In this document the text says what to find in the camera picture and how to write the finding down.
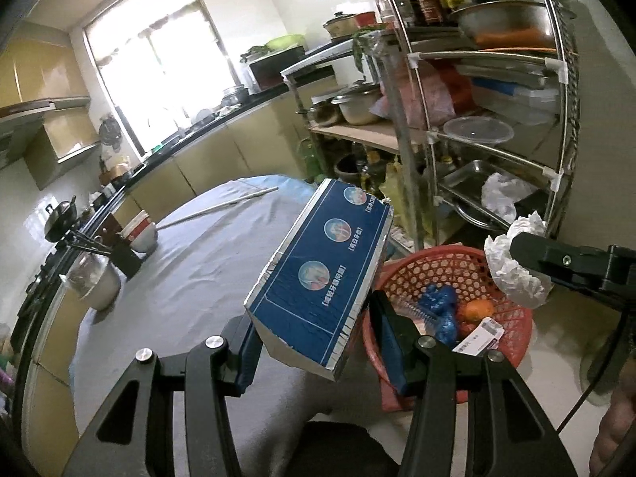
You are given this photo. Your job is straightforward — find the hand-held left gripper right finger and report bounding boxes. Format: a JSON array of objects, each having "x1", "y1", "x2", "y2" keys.
[{"x1": 368, "y1": 289, "x2": 577, "y2": 477}]

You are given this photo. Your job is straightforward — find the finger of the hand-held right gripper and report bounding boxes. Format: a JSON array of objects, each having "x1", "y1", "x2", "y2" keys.
[{"x1": 508, "y1": 232, "x2": 613, "y2": 290}]

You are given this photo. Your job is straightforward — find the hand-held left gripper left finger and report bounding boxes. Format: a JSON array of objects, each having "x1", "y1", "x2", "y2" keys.
[{"x1": 62, "y1": 315, "x2": 264, "y2": 477}]

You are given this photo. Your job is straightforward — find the white tissue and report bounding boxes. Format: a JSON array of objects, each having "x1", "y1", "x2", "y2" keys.
[{"x1": 484, "y1": 211, "x2": 555, "y2": 309}]

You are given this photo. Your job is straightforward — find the clear plastic tray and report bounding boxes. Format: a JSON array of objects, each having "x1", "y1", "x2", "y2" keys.
[{"x1": 397, "y1": 301, "x2": 433, "y2": 331}]

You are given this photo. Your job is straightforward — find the blue plastic bag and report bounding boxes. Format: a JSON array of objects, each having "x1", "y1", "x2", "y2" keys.
[{"x1": 417, "y1": 285, "x2": 465, "y2": 345}]

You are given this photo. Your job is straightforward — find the orange fruit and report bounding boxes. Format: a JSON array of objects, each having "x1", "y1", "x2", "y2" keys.
[{"x1": 458, "y1": 299, "x2": 495, "y2": 324}]

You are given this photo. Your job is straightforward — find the small white box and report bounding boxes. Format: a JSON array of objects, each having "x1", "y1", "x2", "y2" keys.
[{"x1": 454, "y1": 318, "x2": 504, "y2": 356}]

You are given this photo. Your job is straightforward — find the red plastic basket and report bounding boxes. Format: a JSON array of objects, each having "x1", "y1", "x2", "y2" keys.
[{"x1": 362, "y1": 243, "x2": 535, "y2": 411}]

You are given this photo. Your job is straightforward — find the blue silver toothpaste box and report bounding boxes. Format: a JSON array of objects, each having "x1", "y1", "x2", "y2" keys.
[{"x1": 243, "y1": 178, "x2": 395, "y2": 382}]

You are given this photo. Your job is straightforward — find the person's right forearm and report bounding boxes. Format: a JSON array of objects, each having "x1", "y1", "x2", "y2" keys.
[{"x1": 590, "y1": 382, "x2": 636, "y2": 477}]

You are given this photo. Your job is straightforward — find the white plastic bag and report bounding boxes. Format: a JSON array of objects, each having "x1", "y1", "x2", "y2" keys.
[{"x1": 481, "y1": 173, "x2": 540, "y2": 219}]

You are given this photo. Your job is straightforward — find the grey tablecloth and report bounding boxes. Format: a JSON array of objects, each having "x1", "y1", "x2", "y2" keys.
[{"x1": 72, "y1": 175, "x2": 398, "y2": 477}]

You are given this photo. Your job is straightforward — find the person's dark trouser leg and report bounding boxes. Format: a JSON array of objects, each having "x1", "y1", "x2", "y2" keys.
[{"x1": 301, "y1": 420, "x2": 401, "y2": 477}]

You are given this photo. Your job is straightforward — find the rectangular metal tray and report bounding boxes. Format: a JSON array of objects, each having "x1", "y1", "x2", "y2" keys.
[{"x1": 437, "y1": 160, "x2": 540, "y2": 232}]

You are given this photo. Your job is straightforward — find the round clear plastic container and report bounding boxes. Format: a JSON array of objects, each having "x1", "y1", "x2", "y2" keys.
[{"x1": 442, "y1": 116, "x2": 515, "y2": 149}]

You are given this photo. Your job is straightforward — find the clear plastic storage boxes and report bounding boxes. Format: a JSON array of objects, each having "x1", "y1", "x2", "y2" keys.
[{"x1": 469, "y1": 77, "x2": 560, "y2": 127}]

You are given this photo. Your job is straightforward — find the white bowl red rim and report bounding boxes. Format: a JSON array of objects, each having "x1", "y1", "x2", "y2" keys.
[
  {"x1": 122, "y1": 211, "x2": 157, "y2": 239},
  {"x1": 130, "y1": 231, "x2": 159, "y2": 254}
]

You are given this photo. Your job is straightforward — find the black chopstick holder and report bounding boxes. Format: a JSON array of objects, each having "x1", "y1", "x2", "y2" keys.
[{"x1": 108, "y1": 243, "x2": 144, "y2": 279}]

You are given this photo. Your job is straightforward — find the thin metal rod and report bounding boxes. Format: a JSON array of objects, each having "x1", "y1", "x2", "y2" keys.
[{"x1": 158, "y1": 186, "x2": 279, "y2": 230}]

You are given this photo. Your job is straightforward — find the yellow plastic bag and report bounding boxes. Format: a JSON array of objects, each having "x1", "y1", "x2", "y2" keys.
[{"x1": 380, "y1": 156, "x2": 413, "y2": 209}]

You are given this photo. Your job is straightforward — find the white pot with plastic cover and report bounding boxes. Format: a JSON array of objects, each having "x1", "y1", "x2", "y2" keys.
[{"x1": 60, "y1": 253, "x2": 122, "y2": 311}]

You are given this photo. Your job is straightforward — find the dark ceramic jar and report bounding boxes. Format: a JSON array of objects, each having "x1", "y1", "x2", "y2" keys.
[{"x1": 334, "y1": 154, "x2": 366, "y2": 187}]

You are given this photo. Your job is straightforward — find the light blue under tablecloth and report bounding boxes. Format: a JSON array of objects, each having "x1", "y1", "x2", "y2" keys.
[{"x1": 268, "y1": 175, "x2": 319, "y2": 197}]

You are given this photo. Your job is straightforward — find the pink plastic bag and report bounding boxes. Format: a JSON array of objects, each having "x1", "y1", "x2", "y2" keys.
[{"x1": 380, "y1": 62, "x2": 473, "y2": 130}]

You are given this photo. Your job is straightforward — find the green oil bottle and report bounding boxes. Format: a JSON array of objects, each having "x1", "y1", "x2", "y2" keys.
[{"x1": 298, "y1": 139, "x2": 324, "y2": 182}]

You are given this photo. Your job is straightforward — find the gas stove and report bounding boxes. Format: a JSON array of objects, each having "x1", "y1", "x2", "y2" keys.
[{"x1": 17, "y1": 229, "x2": 75, "y2": 329}]

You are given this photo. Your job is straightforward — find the black kitchen countertop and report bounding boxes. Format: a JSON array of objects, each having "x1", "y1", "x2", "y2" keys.
[{"x1": 10, "y1": 57, "x2": 339, "y2": 359}]

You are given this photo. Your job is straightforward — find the large metal basin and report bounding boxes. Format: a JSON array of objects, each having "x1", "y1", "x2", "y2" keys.
[{"x1": 450, "y1": 1, "x2": 560, "y2": 53}]

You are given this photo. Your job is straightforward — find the steel cooking pot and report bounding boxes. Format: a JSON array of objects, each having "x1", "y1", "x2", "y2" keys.
[{"x1": 330, "y1": 84, "x2": 383, "y2": 126}]

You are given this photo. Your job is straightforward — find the black wok with lid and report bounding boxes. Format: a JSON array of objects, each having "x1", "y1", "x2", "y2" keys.
[{"x1": 44, "y1": 198, "x2": 79, "y2": 242}]

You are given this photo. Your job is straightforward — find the dark cooking pot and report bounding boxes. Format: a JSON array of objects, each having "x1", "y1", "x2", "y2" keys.
[{"x1": 308, "y1": 102, "x2": 341, "y2": 127}]

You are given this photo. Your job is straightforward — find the dishes beside sink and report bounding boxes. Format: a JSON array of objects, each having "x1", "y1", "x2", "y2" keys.
[{"x1": 189, "y1": 84, "x2": 249, "y2": 127}]

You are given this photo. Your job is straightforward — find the hanging round strainer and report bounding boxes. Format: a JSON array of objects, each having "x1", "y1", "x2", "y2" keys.
[{"x1": 97, "y1": 114, "x2": 122, "y2": 152}]

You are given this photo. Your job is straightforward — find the dark sauce bottle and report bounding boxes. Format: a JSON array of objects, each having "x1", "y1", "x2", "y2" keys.
[{"x1": 415, "y1": 0, "x2": 445, "y2": 25}]

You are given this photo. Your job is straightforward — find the white microwave oven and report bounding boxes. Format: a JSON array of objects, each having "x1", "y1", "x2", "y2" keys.
[{"x1": 248, "y1": 46, "x2": 308, "y2": 91}]

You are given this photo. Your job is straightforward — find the lidded brown pot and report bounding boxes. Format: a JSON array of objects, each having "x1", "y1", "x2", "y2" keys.
[{"x1": 323, "y1": 11, "x2": 359, "y2": 38}]

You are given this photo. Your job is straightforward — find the kitchen window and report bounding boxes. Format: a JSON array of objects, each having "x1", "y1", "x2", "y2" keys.
[{"x1": 82, "y1": 0, "x2": 244, "y2": 155}]

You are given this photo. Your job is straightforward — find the green bag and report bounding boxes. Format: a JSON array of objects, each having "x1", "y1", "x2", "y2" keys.
[{"x1": 266, "y1": 35, "x2": 306, "y2": 51}]

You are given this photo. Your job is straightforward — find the steel range hood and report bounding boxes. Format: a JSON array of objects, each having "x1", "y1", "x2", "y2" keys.
[{"x1": 0, "y1": 99, "x2": 55, "y2": 170}]

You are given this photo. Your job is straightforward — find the beige upper cabinets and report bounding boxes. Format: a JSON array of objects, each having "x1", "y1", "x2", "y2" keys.
[{"x1": 0, "y1": 22, "x2": 93, "y2": 110}]

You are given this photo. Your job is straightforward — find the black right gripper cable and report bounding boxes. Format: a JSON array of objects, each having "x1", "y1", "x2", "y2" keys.
[{"x1": 555, "y1": 303, "x2": 629, "y2": 433}]

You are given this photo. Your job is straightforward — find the chrome wire corner rack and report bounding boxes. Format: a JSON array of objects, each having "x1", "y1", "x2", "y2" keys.
[{"x1": 372, "y1": 0, "x2": 582, "y2": 259}]

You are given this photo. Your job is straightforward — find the small beige wall cabinet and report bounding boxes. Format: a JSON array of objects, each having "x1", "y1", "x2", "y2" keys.
[{"x1": 25, "y1": 104, "x2": 100, "y2": 190}]

